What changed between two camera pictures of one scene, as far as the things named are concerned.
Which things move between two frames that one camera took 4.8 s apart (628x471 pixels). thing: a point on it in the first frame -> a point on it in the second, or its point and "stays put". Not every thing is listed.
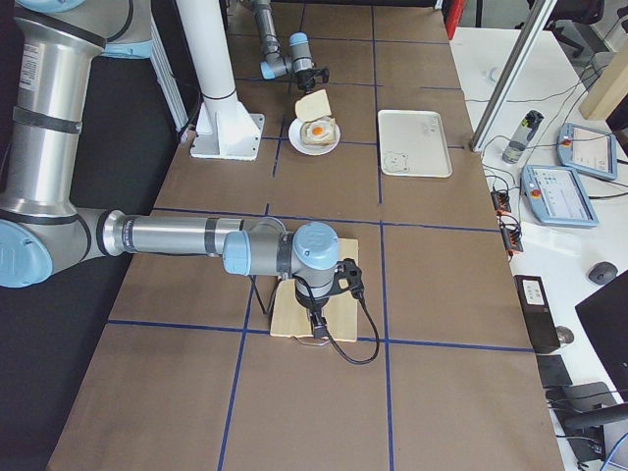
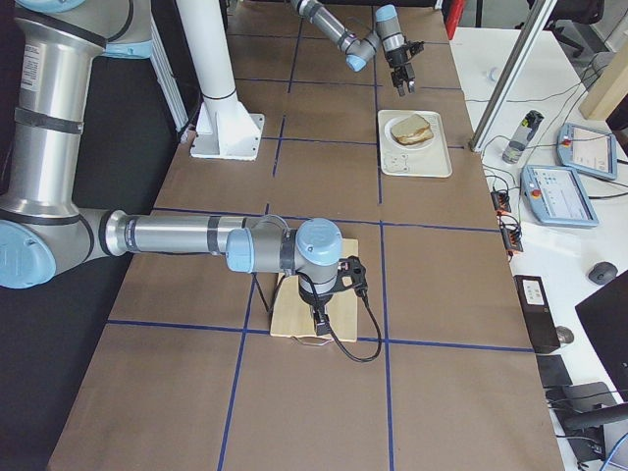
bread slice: x=321 y=131 -> x=417 y=137
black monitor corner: x=604 y=318 stays put
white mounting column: x=208 y=41 stays put
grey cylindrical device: x=518 y=141 stays put
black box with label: x=541 y=317 stays put
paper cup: x=494 y=74 stays put
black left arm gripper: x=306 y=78 -> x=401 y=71
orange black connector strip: x=510 y=230 stays put
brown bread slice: x=314 y=107 -> x=411 y=129
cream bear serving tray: x=413 y=143 stays put
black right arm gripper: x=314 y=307 stays put
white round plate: x=296 y=141 -> x=414 y=146
